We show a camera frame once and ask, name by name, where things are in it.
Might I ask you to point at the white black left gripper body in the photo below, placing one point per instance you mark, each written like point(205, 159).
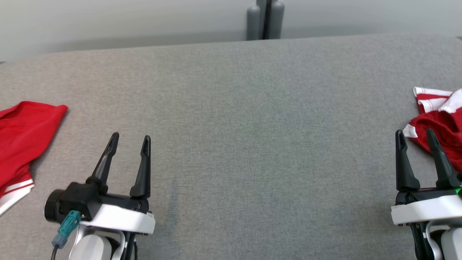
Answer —
point(122, 220)

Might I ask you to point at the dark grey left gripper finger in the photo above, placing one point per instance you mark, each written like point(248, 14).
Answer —
point(144, 169)
point(104, 162)

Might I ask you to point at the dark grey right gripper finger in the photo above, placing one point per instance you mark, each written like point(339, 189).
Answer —
point(403, 166)
point(442, 166)

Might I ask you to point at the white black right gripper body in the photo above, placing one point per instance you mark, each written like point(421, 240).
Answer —
point(426, 209)

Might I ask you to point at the red shorts white trim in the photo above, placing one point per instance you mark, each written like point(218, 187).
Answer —
point(447, 126)

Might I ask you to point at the red basketball jersey white sleeves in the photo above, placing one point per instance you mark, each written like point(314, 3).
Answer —
point(25, 137)

